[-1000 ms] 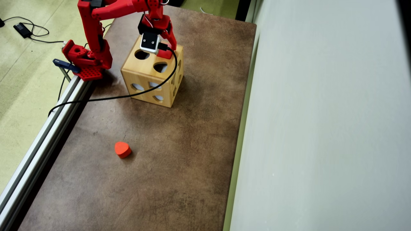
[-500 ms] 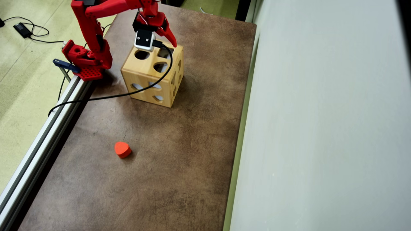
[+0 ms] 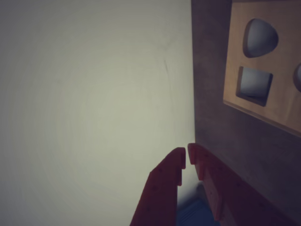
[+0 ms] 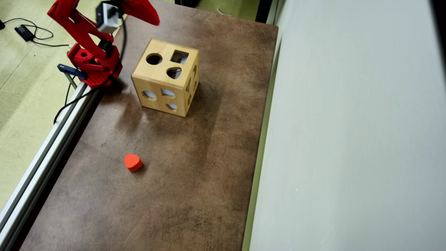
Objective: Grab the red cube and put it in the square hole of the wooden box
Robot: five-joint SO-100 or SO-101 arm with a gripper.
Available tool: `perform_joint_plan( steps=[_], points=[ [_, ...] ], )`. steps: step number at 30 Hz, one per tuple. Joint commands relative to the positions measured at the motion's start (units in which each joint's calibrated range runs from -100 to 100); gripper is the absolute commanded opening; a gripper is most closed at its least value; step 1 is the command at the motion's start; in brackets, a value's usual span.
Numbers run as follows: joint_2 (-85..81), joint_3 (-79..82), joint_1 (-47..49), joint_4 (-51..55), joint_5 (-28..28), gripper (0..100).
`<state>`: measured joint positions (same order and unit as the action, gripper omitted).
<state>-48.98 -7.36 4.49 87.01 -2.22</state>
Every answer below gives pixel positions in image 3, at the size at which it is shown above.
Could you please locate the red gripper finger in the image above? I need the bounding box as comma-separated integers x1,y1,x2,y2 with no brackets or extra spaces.
187,143,299,226
129,147,187,226

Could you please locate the wooden shape sorter box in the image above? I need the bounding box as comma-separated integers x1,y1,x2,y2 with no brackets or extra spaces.
222,0,301,138

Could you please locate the brown mat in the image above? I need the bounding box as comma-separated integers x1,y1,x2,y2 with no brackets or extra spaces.
190,0,301,226

